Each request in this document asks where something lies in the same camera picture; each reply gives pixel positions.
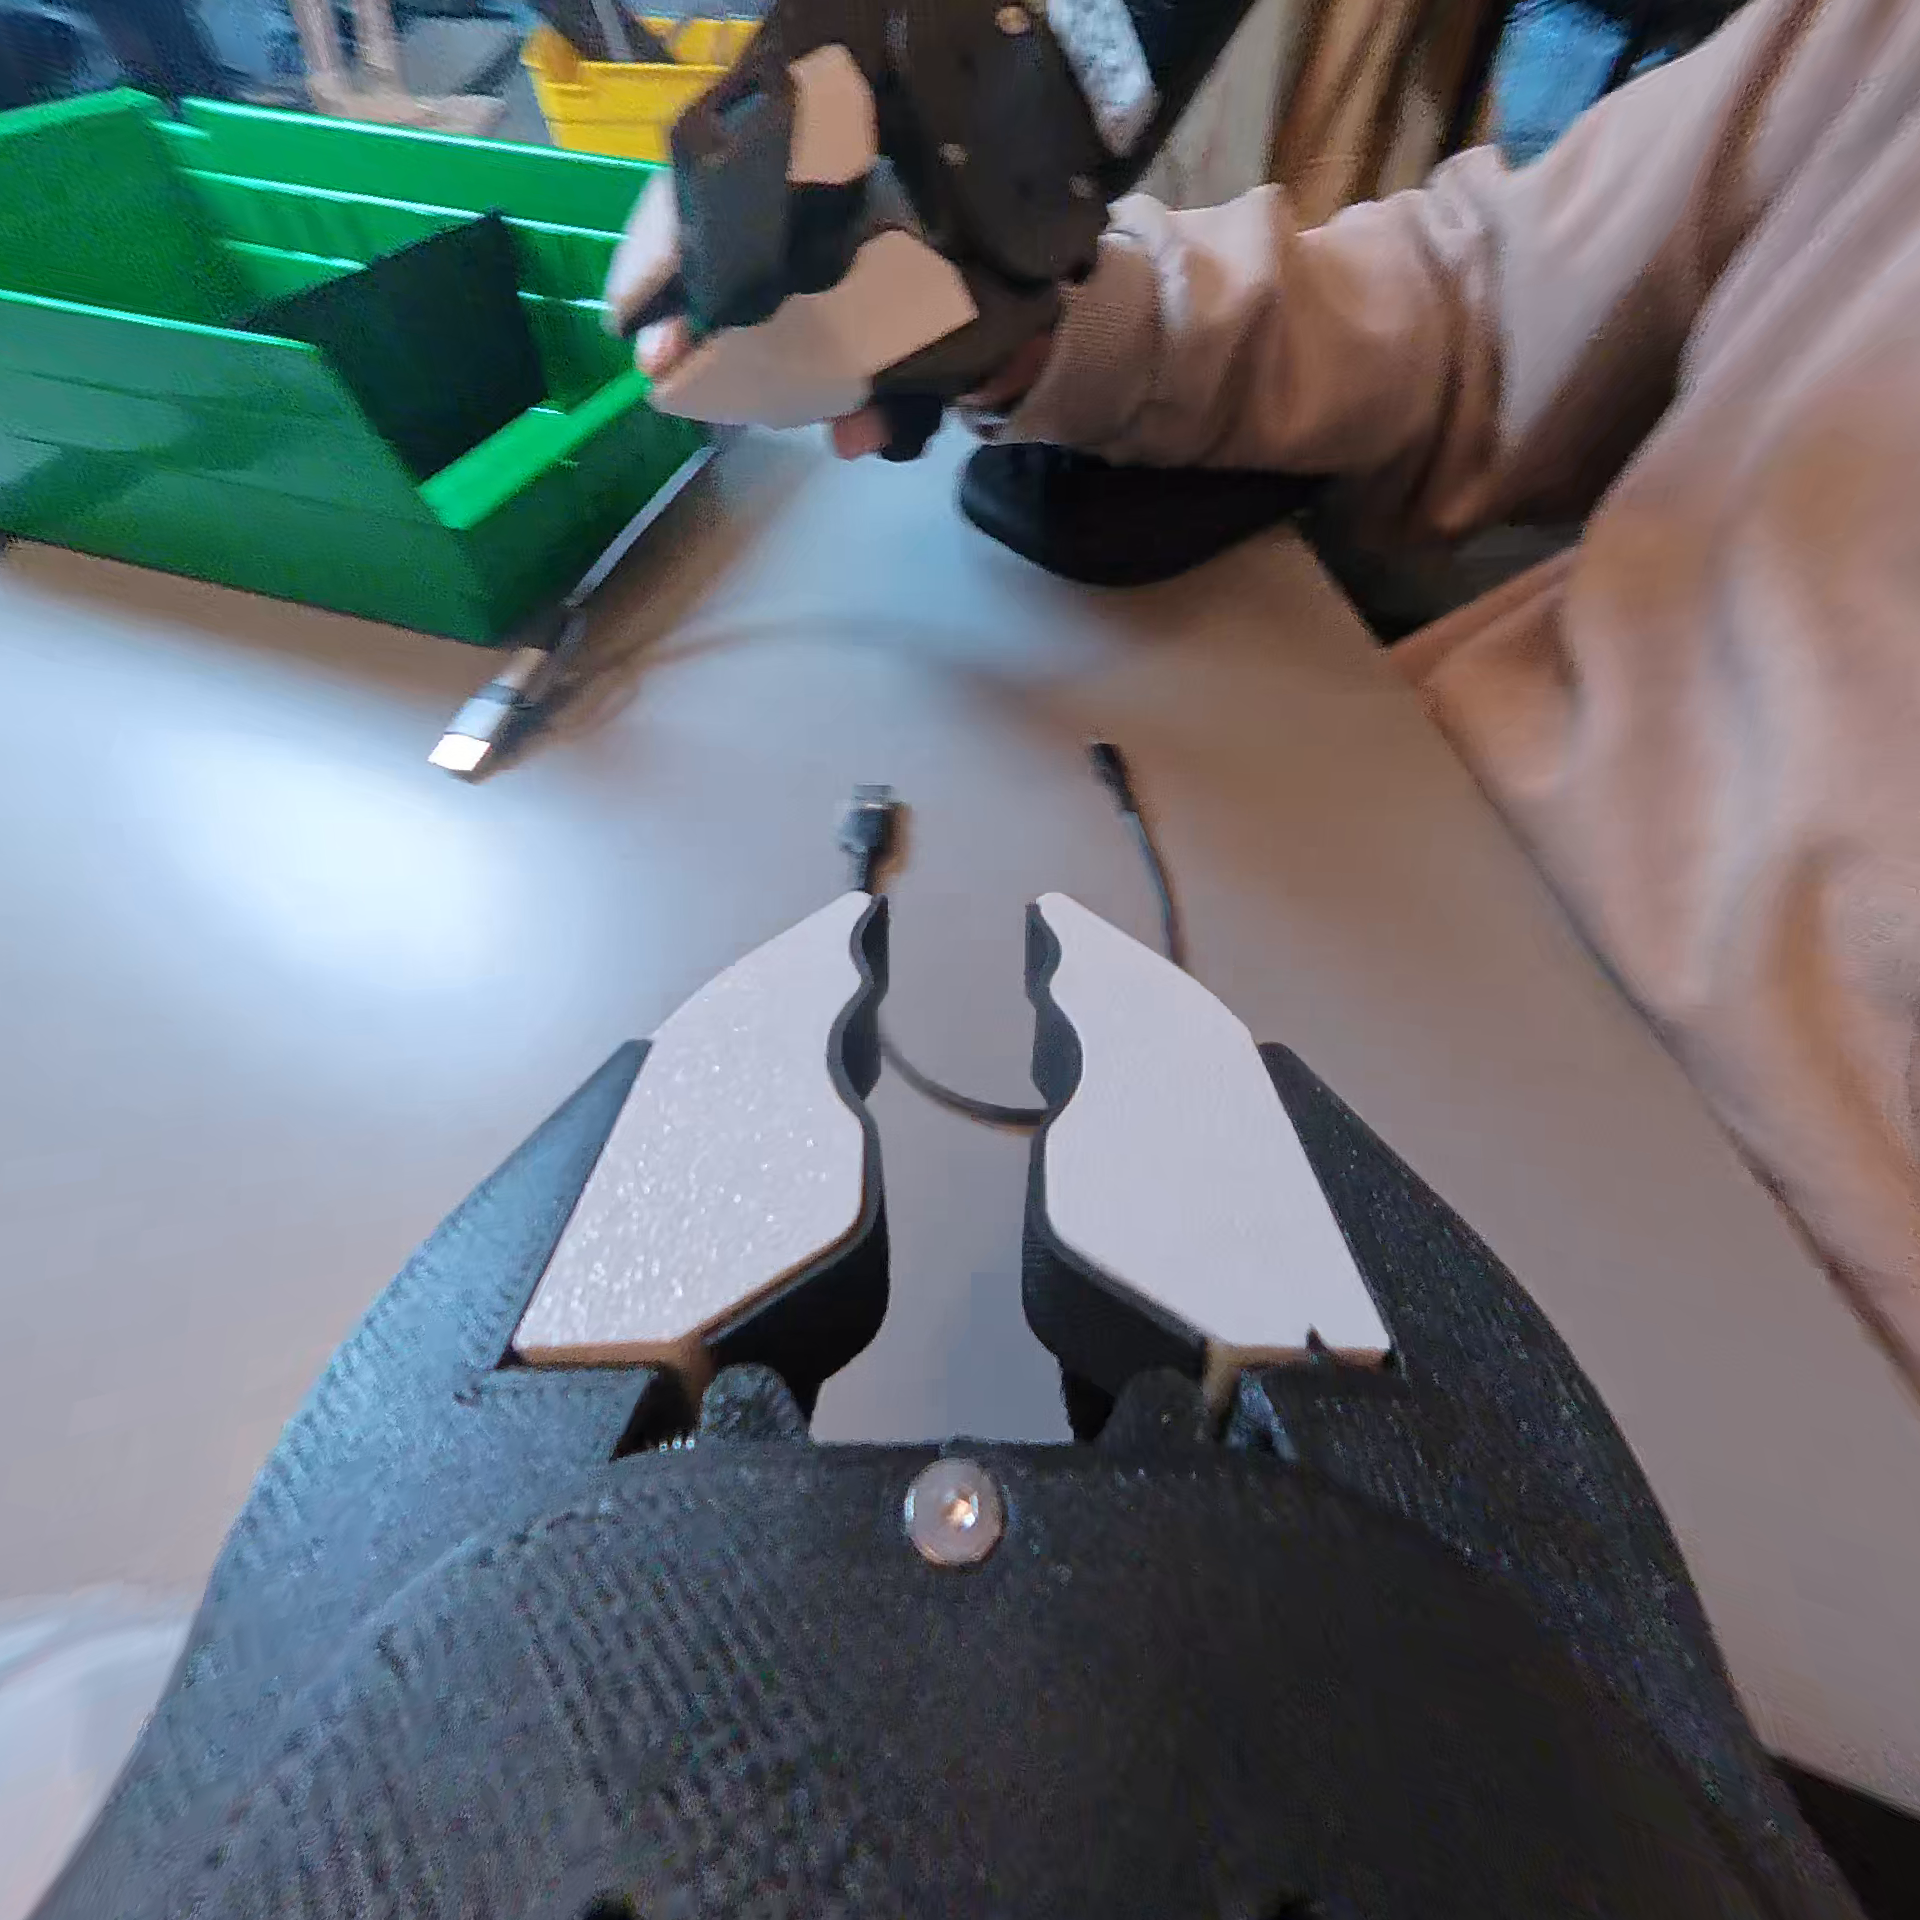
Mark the grey usb hub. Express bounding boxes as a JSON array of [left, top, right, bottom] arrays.
[[563, 438, 720, 609]]

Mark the black braided usb cable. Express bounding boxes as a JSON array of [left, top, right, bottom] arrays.
[[833, 738, 1189, 1129]]

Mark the green plastic bin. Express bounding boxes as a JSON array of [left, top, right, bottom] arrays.
[[0, 86, 715, 648]]

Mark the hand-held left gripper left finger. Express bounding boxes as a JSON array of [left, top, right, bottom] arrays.
[[510, 890, 895, 1428]]

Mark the person's right forearm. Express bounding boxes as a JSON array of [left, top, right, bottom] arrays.
[[996, 0, 1920, 571]]

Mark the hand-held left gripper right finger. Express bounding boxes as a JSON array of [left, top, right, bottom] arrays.
[[1025, 892, 1394, 1420]]

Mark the yellow plastic bin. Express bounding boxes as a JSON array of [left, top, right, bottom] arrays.
[[523, 13, 768, 164]]

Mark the black bin divider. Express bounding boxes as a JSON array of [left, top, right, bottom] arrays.
[[246, 209, 550, 482]]

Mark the person's beige hoodie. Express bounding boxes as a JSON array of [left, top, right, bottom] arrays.
[[1386, 344, 1920, 1397]]

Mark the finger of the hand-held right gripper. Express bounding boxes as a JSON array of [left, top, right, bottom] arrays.
[[653, 232, 981, 431], [666, 43, 889, 336]]

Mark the person's right hand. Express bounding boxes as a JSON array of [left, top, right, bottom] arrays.
[[604, 171, 903, 464]]

